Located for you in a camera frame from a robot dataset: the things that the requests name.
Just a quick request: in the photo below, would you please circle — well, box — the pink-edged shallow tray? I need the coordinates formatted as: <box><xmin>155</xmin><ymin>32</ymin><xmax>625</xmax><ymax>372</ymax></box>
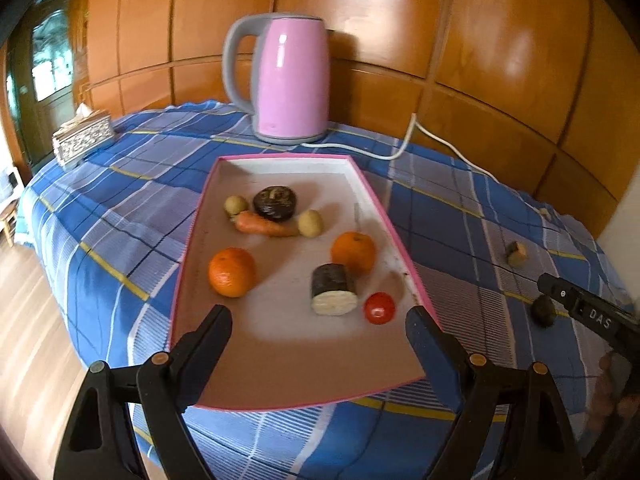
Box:
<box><xmin>169</xmin><ymin>155</ymin><xmax>442</xmax><ymax>412</ymax></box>

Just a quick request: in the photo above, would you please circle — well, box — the person's right hand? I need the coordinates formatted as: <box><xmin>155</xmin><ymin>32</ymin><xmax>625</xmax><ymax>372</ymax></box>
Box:
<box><xmin>590</xmin><ymin>350</ymin><xmax>634</xmax><ymax>432</ymax></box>

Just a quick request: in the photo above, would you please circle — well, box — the wooden stool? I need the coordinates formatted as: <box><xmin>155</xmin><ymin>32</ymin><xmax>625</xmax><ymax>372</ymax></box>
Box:
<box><xmin>0</xmin><ymin>170</ymin><xmax>24</xmax><ymax>248</ymax></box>

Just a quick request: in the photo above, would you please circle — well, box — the blue checked tablecloth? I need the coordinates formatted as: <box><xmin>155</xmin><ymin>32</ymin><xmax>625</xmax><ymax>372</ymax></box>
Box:
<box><xmin>15</xmin><ymin>100</ymin><xmax>637</xmax><ymax>480</ymax></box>

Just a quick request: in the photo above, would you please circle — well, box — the small yellow potato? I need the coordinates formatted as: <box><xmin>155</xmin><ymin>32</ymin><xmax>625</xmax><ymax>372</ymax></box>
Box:
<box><xmin>223</xmin><ymin>195</ymin><xmax>249</xmax><ymax>219</ymax></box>
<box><xmin>298</xmin><ymin>209</ymin><xmax>323</xmax><ymax>239</ymax></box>

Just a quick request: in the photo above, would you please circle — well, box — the orange carrot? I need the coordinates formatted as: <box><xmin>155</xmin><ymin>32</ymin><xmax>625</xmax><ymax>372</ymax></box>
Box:
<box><xmin>235</xmin><ymin>211</ymin><xmax>300</xmax><ymax>239</ymax></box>

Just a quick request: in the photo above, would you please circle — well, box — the patterned tissue box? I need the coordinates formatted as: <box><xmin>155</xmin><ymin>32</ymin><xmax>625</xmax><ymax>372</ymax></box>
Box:
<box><xmin>52</xmin><ymin>103</ymin><xmax>116</xmax><ymax>169</ymax></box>

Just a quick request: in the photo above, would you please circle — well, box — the dark brown round root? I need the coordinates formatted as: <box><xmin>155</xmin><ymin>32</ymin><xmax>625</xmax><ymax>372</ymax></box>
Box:
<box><xmin>252</xmin><ymin>186</ymin><xmax>300</xmax><ymax>223</ymax></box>

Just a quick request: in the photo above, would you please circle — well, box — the small dark green fruit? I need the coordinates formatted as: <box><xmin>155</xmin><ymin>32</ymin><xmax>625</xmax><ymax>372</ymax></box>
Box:
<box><xmin>530</xmin><ymin>295</ymin><xmax>557</xmax><ymax>329</ymax></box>

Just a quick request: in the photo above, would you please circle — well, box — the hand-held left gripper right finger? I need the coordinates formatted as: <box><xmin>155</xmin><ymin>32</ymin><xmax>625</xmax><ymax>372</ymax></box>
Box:
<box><xmin>405</xmin><ymin>306</ymin><xmax>587</xmax><ymax>480</ymax></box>

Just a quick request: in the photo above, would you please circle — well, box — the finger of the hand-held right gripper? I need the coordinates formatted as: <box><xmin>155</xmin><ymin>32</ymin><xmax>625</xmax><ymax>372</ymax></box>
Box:
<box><xmin>537</xmin><ymin>272</ymin><xmax>640</xmax><ymax>350</ymax></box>

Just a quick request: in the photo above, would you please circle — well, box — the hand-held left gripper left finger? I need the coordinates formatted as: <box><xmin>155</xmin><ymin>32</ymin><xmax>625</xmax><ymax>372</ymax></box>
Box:
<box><xmin>52</xmin><ymin>304</ymin><xmax>234</xmax><ymax>480</ymax></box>

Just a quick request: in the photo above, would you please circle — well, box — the pink electric kettle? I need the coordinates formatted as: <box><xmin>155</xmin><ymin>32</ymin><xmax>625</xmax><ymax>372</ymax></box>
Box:
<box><xmin>222</xmin><ymin>13</ymin><xmax>331</xmax><ymax>145</ymax></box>

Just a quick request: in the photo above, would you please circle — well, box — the white power cable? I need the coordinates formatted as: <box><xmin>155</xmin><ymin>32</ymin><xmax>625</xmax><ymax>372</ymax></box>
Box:
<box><xmin>300</xmin><ymin>112</ymin><xmax>552</xmax><ymax>217</ymax></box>

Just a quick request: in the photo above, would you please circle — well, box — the orange tangerine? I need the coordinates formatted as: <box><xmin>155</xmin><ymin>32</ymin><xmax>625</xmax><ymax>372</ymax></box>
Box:
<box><xmin>331</xmin><ymin>231</ymin><xmax>377</xmax><ymax>276</ymax></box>
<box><xmin>208</xmin><ymin>247</ymin><xmax>259</xmax><ymax>299</ymax></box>

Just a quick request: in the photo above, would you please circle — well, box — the small red tomato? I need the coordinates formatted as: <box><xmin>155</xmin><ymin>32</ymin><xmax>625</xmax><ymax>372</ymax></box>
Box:
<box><xmin>363</xmin><ymin>292</ymin><xmax>398</xmax><ymax>325</ymax></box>

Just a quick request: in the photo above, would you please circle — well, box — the wooden glass door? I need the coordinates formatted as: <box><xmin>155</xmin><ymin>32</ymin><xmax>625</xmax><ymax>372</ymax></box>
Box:
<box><xmin>0</xmin><ymin>0</ymin><xmax>87</xmax><ymax>171</ymax></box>

